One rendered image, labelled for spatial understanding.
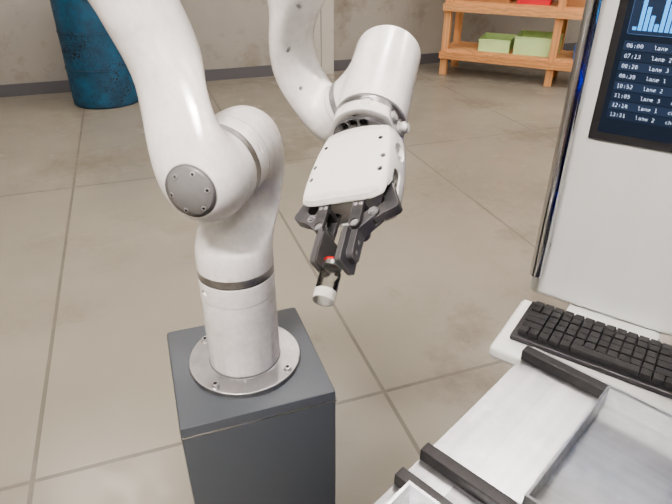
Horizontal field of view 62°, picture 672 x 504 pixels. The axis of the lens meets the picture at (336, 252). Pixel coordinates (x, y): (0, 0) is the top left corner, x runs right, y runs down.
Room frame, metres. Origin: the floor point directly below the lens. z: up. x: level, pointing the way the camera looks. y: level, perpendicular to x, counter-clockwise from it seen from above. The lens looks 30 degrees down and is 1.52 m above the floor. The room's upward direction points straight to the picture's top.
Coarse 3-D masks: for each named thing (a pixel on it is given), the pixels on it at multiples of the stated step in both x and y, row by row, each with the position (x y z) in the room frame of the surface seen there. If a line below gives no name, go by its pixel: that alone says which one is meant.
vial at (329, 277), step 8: (328, 264) 0.46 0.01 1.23; (336, 264) 0.46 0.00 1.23; (320, 272) 0.46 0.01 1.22; (328, 272) 0.45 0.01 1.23; (336, 272) 0.46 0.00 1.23; (320, 280) 0.45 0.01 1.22; (328, 280) 0.45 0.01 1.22; (336, 280) 0.45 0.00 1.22; (320, 288) 0.44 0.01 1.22; (328, 288) 0.44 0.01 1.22; (336, 288) 0.44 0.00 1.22; (312, 296) 0.44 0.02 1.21; (320, 296) 0.43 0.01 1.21; (328, 296) 0.43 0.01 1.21; (320, 304) 0.44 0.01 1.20; (328, 304) 0.44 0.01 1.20
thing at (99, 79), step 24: (72, 0) 5.21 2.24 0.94; (72, 24) 5.21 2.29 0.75; (96, 24) 5.24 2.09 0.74; (72, 48) 5.23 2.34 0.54; (96, 48) 5.22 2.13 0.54; (72, 72) 5.26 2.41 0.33; (96, 72) 5.21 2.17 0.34; (120, 72) 5.32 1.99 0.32; (72, 96) 5.38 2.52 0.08; (96, 96) 5.21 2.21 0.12; (120, 96) 5.29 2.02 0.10
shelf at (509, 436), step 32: (544, 352) 0.74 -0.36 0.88; (512, 384) 0.67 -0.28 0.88; (544, 384) 0.67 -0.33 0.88; (608, 384) 0.67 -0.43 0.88; (480, 416) 0.60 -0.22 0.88; (512, 416) 0.60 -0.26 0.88; (544, 416) 0.60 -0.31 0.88; (576, 416) 0.60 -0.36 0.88; (448, 448) 0.54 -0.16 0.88; (480, 448) 0.54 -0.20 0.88; (512, 448) 0.54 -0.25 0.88; (544, 448) 0.54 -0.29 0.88; (448, 480) 0.49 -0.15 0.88; (512, 480) 0.49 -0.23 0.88
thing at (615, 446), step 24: (600, 408) 0.61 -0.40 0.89; (624, 408) 0.60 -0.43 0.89; (648, 408) 0.58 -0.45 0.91; (576, 432) 0.54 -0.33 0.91; (600, 432) 0.57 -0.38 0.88; (624, 432) 0.57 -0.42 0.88; (648, 432) 0.57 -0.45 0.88; (576, 456) 0.52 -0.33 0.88; (600, 456) 0.52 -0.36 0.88; (624, 456) 0.52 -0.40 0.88; (648, 456) 0.52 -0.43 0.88; (552, 480) 0.49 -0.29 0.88; (576, 480) 0.49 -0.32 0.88; (600, 480) 0.49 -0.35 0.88; (624, 480) 0.49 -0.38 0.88; (648, 480) 0.49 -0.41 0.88
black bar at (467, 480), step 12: (420, 456) 0.52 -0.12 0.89; (432, 456) 0.51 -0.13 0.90; (444, 456) 0.51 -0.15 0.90; (444, 468) 0.49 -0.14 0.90; (456, 468) 0.49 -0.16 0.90; (456, 480) 0.48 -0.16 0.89; (468, 480) 0.47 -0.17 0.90; (480, 480) 0.47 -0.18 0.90; (468, 492) 0.47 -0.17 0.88; (480, 492) 0.46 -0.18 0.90; (492, 492) 0.45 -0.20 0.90
